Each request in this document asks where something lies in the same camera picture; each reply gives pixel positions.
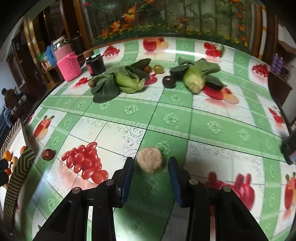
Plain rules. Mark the bok choy left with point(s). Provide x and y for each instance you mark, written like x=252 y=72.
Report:
x=126 y=79

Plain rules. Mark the purple bottles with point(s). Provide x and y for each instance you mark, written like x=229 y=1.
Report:
x=277 y=64

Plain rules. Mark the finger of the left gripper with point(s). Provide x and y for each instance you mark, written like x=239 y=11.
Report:
x=4 y=178
x=4 y=164

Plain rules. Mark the wooden cabinet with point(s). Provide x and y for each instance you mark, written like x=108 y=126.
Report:
x=41 y=25

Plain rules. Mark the red jujube behind orange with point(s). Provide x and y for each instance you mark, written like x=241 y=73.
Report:
x=48 y=154

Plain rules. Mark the pink knitted-sleeve bottle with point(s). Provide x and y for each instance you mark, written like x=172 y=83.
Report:
x=66 y=59

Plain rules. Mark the longan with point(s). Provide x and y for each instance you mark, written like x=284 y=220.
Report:
x=14 y=160

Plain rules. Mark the bok choy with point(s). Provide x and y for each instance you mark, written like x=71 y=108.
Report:
x=126 y=79
x=196 y=74

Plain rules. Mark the small brown fruit by grape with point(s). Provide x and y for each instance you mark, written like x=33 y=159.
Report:
x=147 y=69

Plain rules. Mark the dark jar with red label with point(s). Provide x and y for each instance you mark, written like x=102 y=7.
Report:
x=95 y=65

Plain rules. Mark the black device at table edge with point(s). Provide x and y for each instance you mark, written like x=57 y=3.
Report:
x=287 y=149

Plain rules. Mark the dark plum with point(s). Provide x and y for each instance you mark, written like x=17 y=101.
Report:
x=168 y=81

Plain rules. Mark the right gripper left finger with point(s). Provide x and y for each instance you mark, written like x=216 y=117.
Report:
x=123 y=180

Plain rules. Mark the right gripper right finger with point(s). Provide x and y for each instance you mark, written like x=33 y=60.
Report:
x=180 y=183

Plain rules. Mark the brown kiwi fruit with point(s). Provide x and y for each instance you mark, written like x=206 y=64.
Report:
x=91 y=83

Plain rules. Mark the seated person in background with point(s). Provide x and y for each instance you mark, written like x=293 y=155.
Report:
x=12 y=106

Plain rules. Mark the dark orange with stem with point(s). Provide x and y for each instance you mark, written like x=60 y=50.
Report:
x=8 y=171

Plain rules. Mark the bok choy right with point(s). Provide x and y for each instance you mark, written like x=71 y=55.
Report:
x=196 y=74

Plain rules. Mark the white tray with chevron rim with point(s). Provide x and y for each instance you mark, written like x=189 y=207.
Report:
x=16 y=138

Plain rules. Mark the sugarcane piece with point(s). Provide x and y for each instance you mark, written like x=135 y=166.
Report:
x=150 y=159

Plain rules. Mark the green grape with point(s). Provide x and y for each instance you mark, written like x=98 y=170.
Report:
x=158 y=69

